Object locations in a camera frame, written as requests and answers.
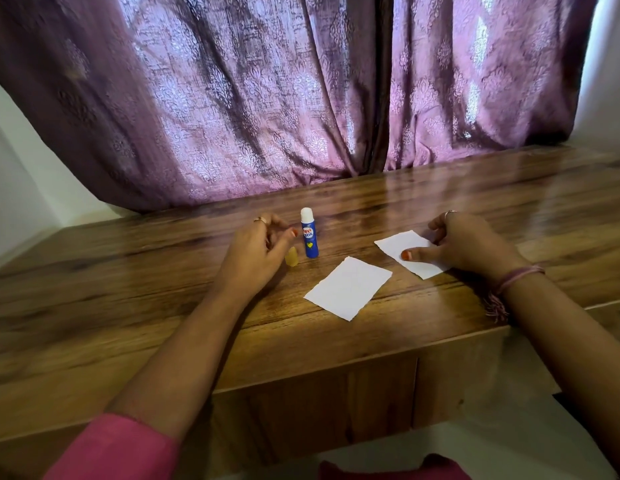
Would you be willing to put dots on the person's left hand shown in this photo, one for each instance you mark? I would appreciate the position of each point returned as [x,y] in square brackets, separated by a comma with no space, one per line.
[247,259]

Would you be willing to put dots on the person's right hand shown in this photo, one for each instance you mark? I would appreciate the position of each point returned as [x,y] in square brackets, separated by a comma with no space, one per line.
[469,244]

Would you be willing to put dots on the person's left thumb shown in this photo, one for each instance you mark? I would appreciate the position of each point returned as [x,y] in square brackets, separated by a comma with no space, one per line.
[284,247]

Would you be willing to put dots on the person's right thumb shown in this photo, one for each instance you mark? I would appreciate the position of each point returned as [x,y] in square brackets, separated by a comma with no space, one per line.
[422,254]

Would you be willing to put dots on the white paper piece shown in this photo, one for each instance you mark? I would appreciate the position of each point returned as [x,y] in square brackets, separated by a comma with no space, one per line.
[397,243]
[347,288]

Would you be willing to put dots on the person's right forearm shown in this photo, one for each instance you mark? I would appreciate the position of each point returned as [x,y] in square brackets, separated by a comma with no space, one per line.
[574,354]

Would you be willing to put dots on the person's left forearm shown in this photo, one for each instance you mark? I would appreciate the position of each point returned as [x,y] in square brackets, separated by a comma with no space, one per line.
[182,359]

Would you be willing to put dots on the small yellow cap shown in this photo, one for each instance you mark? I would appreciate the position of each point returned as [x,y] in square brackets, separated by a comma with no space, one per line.
[291,257]

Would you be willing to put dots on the blue glue stick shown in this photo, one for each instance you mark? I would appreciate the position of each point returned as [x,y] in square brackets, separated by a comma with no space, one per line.
[310,239]

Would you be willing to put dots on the wooden desk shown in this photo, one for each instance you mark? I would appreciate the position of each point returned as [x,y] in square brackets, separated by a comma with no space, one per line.
[370,204]

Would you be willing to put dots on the purple patterned curtain panel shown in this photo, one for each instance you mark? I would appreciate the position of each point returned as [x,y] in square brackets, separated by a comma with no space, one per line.
[200,94]
[469,79]

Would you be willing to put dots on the pink sleeve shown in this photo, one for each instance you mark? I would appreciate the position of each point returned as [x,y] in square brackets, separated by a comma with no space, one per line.
[115,449]

